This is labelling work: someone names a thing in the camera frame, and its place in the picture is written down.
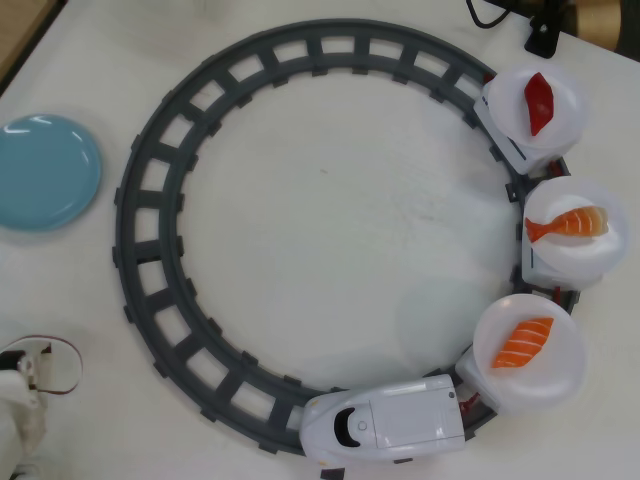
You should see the orange salmon sushi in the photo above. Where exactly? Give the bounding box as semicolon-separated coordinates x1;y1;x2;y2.
490;317;555;370

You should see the black cable and stand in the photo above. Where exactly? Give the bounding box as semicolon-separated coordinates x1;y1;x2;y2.
522;14;561;58

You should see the white wagon carrying tuna plate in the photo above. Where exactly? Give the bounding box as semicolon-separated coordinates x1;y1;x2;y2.
473;79;551;176

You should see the red and white cable loop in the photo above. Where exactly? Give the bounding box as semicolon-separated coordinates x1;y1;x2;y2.
0;335;85;397

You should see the orange shrimp sushi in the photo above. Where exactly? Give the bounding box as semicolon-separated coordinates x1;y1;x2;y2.
524;205;610;245

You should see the brown cardboard object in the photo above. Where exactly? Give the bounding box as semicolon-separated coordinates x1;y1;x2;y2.
564;0;640;52

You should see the white Shinkansen toy locomotive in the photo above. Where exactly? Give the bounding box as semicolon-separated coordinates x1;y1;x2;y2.
298;374;467;460

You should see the black cable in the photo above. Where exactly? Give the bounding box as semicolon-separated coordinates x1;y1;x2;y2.
464;0;521;29

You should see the red tuna sushi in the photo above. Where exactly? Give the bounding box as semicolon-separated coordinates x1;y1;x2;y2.
523;72;557;137

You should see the grey circular toy train track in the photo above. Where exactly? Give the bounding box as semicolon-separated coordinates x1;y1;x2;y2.
112;18;584;480

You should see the blue round dish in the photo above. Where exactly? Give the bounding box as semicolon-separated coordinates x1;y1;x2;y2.
0;113;104;232

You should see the white plate for shrimp sushi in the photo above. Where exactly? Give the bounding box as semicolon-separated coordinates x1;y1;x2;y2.
524;177;629;282

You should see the white wagon carrying salmon plate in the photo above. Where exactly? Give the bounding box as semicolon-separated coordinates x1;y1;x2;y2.
453;343;502;415

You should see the white plate with salmon sushi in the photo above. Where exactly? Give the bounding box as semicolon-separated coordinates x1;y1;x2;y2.
472;294;586;416

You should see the white plate with tuna sushi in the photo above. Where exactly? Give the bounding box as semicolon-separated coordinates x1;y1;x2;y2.
487;67;587;152

